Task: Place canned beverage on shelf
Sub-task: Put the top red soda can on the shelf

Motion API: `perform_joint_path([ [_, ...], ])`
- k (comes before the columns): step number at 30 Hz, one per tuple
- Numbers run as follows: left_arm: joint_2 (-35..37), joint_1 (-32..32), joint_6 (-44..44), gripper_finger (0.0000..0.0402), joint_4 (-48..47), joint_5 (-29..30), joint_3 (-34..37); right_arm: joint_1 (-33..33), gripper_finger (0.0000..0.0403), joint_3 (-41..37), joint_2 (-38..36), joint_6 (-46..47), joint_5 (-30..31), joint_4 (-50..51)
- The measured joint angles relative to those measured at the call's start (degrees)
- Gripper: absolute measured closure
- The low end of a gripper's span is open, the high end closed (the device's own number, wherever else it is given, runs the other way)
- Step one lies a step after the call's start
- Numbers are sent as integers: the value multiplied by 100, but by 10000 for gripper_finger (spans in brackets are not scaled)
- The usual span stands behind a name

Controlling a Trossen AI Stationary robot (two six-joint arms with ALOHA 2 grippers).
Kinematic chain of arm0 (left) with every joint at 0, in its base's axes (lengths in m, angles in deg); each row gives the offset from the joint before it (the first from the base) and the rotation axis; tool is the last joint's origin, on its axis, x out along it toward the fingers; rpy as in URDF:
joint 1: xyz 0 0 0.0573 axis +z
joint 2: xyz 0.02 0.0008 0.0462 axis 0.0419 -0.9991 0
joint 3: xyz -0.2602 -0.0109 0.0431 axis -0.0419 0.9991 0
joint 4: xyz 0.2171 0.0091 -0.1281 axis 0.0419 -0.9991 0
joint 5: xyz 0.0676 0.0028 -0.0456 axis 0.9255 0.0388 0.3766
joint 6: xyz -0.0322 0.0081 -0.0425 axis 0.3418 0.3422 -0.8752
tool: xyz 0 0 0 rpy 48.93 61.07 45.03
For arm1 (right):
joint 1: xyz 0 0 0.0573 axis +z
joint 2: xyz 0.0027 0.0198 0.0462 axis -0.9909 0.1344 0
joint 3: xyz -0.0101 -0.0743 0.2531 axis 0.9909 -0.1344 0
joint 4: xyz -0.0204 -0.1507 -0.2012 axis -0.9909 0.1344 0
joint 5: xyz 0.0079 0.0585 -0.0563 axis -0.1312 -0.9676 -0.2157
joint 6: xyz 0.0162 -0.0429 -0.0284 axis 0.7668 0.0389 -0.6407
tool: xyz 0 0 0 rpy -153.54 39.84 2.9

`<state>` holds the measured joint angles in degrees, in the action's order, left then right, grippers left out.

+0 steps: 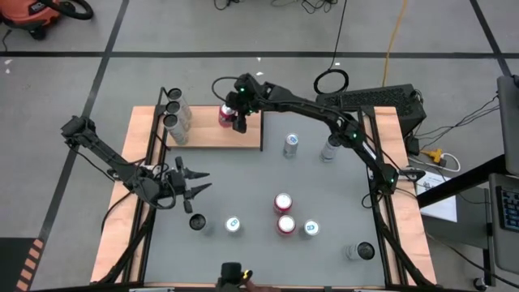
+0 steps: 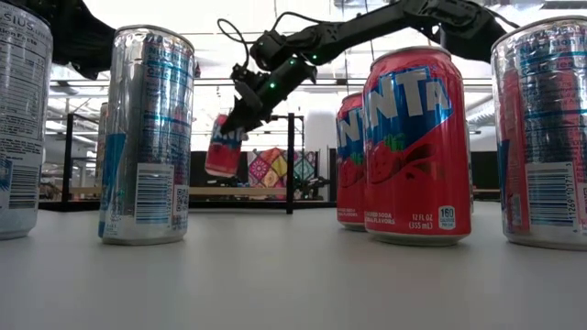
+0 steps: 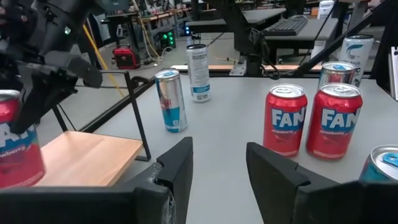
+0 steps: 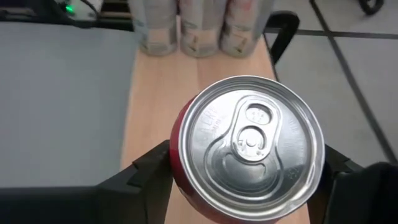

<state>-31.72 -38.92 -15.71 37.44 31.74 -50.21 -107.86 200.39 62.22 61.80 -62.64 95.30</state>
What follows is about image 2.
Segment red Fanta strawberry can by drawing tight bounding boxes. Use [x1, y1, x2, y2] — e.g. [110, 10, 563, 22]
[204, 113, 245, 180]
[361, 46, 473, 248]
[335, 91, 369, 232]

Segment colourful patterned panel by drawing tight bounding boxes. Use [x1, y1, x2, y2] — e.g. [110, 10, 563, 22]
[247, 147, 318, 202]

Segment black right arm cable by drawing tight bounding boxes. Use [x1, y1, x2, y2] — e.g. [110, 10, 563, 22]
[216, 10, 323, 70]

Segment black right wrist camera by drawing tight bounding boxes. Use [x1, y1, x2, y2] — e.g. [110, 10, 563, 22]
[230, 62, 265, 111]

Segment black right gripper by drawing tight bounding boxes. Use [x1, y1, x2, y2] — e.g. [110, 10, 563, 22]
[219, 57, 318, 138]

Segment black shelf frame post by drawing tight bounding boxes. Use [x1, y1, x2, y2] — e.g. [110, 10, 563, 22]
[61, 113, 75, 212]
[285, 113, 296, 216]

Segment white blue Celsius can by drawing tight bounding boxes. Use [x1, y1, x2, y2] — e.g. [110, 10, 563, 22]
[0, 0, 54, 242]

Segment wooden shelf board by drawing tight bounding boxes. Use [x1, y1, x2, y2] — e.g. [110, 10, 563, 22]
[68, 185, 288, 198]

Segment black table frame rail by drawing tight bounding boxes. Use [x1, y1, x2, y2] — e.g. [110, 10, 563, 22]
[39, 199, 338, 213]

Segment silver blue energy drink can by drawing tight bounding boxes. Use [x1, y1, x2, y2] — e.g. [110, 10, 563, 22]
[490, 16, 587, 252]
[96, 24, 197, 248]

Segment long ceiling light strip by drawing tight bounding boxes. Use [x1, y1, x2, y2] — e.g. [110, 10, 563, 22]
[49, 78, 368, 88]

